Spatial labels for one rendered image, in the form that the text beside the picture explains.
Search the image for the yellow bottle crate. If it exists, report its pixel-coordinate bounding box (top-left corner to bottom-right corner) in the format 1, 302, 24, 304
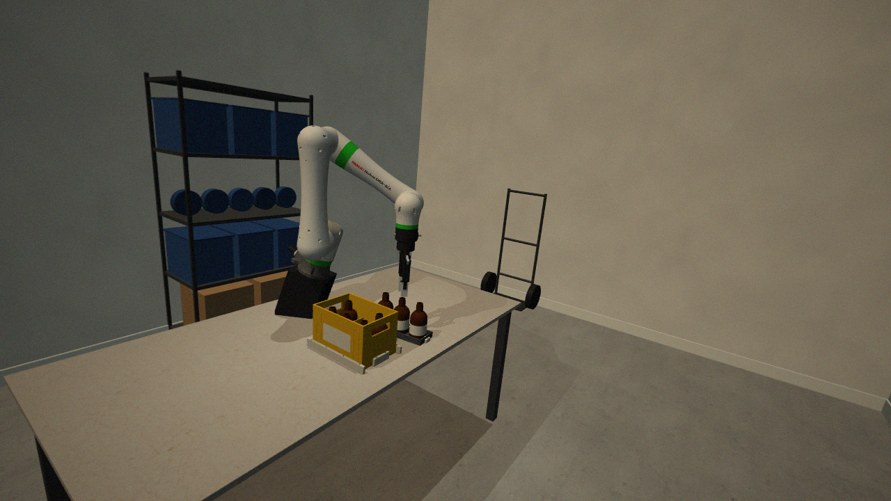
313, 293, 398, 369

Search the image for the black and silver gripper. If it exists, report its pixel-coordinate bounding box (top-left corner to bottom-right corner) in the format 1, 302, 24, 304
397, 241, 415, 297

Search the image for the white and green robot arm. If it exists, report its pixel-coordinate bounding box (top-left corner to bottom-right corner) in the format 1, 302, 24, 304
287, 125, 424, 280

